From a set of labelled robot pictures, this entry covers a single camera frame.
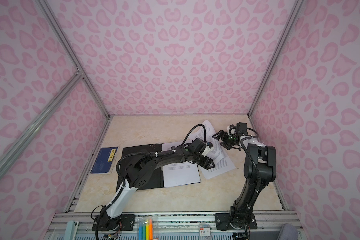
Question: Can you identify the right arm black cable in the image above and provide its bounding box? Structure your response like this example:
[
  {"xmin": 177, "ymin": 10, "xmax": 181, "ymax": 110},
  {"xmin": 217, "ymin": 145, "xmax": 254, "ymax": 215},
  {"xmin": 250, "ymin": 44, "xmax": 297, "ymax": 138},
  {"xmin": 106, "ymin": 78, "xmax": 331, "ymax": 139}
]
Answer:
[{"xmin": 233, "ymin": 127, "xmax": 262, "ymax": 205}]

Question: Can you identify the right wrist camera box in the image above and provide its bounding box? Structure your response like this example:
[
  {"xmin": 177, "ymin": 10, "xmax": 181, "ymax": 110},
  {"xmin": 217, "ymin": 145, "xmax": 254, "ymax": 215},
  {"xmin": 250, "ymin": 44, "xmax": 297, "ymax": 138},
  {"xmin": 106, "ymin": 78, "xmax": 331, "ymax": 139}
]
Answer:
[{"xmin": 228, "ymin": 122, "xmax": 248, "ymax": 137}]

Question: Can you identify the light green tool handle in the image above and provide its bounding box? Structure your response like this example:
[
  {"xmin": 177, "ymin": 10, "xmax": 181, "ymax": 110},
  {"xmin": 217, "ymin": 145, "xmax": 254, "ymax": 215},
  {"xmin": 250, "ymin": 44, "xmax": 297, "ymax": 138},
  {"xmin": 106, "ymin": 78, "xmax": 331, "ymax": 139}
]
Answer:
[{"xmin": 63, "ymin": 221, "xmax": 79, "ymax": 240}]

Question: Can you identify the text sheet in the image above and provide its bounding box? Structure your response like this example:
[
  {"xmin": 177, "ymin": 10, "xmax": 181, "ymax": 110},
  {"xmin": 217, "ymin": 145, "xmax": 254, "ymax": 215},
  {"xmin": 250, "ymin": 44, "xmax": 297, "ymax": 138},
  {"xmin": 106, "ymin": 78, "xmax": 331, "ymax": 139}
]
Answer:
[
  {"xmin": 161, "ymin": 140, "xmax": 202, "ymax": 188},
  {"xmin": 201, "ymin": 120, "xmax": 235, "ymax": 180}
]

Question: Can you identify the aluminium frame corner post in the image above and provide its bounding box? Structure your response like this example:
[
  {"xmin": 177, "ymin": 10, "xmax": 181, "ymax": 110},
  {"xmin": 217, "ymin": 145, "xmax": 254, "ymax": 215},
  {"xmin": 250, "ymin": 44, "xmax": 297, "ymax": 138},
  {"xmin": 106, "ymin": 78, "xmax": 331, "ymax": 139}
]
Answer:
[
  {"xmin": 35, "ymin": 0, "xmax": 111, "ymax": 120},
  {"xmin": 248, "ymin": 0, "xmax": 306, "ymax": 120}
]

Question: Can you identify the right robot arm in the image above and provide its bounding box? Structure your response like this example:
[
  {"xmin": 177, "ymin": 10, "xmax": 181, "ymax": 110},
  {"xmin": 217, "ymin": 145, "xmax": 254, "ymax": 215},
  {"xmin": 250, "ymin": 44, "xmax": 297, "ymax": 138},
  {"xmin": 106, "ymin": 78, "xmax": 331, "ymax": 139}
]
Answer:
[{"xmin": 213, "ymin": 127, "xmax": 277, "ymax": 235}]

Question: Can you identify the aluminium frame corner post left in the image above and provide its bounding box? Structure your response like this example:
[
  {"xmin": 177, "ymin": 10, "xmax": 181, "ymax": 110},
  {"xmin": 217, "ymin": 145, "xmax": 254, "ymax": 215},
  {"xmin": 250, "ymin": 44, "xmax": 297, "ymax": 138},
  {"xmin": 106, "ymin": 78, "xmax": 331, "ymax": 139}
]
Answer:
[{"xmin": 35, "ymin": 0, "xmax": 111, "ymax": 120}]

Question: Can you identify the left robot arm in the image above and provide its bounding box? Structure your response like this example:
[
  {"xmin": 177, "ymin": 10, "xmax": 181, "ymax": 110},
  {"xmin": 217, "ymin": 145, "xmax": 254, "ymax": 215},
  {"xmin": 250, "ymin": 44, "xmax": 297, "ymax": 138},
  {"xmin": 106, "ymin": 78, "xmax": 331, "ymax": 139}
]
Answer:
[{"xmin": 92, "ymin": 139, "xmax": 215, "ymax": 232}]

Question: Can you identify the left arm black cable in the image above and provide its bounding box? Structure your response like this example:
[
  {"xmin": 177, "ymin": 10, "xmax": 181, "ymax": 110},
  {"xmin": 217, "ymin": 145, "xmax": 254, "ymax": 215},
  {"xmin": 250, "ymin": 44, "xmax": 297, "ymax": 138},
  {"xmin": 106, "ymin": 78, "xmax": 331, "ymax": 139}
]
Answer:
[{"xmin": 181, "ymin": 123, "xmax": 207, "ymax": 146}]

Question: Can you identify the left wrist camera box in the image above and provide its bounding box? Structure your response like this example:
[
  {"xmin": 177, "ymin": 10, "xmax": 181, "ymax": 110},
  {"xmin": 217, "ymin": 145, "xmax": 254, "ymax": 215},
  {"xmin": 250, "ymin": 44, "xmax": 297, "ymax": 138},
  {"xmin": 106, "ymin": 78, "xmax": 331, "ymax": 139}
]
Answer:
[{"xmin": 187, "ymin": 138, "xmax": 214, "ymax": 157}]

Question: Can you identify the aluminium diagonal frame bar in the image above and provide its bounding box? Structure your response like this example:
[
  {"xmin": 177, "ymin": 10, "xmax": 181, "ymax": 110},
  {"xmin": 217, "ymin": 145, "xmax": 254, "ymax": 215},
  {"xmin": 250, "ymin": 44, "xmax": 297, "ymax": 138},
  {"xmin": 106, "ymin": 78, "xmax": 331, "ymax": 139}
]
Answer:
[{"xmin": 0, "ymin": 71, "xmax": 83, "ymax": 181}]

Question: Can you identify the grey cloth at corner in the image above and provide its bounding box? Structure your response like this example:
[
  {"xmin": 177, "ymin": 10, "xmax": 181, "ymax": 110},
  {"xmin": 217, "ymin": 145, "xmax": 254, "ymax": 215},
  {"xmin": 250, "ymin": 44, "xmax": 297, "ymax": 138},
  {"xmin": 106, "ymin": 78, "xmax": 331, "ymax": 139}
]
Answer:
[{"xmin": 277, "ymin": 224, "xmax": 299, "ymax": 240}]

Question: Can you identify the box of coloured markers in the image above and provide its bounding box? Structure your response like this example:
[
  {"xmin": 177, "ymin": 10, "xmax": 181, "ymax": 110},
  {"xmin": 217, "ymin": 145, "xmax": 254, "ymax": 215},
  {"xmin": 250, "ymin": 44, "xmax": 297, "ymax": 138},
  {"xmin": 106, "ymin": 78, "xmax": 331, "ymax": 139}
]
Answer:
[{"xmin": 138, "ymin": 216, "xmax": 156, "ymax": 240}]

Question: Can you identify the blue paperback book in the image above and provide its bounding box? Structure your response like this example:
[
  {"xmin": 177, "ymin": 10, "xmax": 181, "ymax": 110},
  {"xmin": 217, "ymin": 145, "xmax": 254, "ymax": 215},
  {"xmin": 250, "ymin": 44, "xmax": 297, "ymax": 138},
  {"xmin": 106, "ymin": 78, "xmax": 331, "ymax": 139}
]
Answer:
[{"xmin": 91, "ymin": 147, "xmax": 118, "ymax": 174}]

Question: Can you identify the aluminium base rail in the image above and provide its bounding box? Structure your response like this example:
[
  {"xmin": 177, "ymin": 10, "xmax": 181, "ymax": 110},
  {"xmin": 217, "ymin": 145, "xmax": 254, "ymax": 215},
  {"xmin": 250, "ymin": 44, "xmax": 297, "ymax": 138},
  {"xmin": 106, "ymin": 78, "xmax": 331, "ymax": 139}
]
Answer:
[{"xmin": 44, "ymin": 211, "xmax": 307, "ymax": 240}]

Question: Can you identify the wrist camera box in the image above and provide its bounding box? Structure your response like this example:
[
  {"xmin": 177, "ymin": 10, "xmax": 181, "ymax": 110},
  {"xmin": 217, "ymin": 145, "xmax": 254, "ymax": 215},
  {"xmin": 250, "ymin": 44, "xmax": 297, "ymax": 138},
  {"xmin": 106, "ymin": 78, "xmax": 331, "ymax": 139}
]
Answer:
[
  {"xmin": 187, "ymin": 138, "xmax": 214, "ymax": 157},
  {"xmin": 228, "ymin": 122, "xmax": 248, "ymax": 137}
]

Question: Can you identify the aluminium frame corner post right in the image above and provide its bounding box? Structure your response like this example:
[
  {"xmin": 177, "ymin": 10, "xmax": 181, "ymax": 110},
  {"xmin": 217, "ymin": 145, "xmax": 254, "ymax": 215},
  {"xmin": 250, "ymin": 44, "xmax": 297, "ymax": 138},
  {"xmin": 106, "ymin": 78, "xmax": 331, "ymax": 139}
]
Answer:
[{"xmin": 248, "ymin": 0, "xmax": 306, "ymax": 120}]

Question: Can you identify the orange and black folder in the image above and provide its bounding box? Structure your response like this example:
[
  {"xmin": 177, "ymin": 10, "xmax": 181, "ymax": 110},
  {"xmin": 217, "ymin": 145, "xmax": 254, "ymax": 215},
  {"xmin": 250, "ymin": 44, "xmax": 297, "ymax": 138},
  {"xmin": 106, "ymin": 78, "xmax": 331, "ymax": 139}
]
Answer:
[{"xmin": 117, "ymin": 143, "xmax": 190, "ymax": 190}]

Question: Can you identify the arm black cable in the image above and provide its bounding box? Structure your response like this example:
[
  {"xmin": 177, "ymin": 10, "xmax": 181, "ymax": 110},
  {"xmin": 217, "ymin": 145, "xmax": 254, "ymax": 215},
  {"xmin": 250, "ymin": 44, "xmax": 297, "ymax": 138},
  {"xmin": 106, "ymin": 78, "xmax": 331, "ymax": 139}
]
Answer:
[
  {"xmin": 233, "ymin": 127, "xmax": 262, "ymax": 205},
  {"xmin": 181, "ymin": 123, "xmax": 207, "ymax": 146}
]

